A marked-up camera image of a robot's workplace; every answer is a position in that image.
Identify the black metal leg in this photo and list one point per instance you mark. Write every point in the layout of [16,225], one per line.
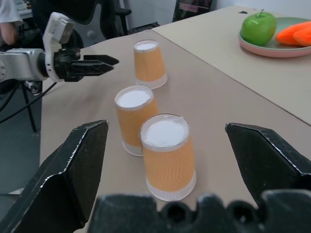
[29,106]

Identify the black office chair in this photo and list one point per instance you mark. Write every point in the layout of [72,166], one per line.
[80,12]

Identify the green apple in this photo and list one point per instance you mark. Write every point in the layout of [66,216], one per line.
[258,28]

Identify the orange ribbed paper cup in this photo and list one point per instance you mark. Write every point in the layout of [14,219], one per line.
[168,167]
[130,123]
[149,65]

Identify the pink and green plate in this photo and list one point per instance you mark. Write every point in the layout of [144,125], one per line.
[274,49]

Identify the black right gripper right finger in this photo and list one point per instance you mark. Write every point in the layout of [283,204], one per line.
[267,160]

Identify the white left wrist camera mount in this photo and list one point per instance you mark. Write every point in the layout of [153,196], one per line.
[54,29]

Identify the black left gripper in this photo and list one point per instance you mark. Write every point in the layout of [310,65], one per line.
[63,65]

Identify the person in white shirt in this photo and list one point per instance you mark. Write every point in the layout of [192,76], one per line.
[8,12]

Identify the orange carrot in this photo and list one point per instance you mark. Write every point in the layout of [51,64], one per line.
[303,37]
[286,34]

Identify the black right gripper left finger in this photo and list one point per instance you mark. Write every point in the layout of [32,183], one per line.
[60,189]

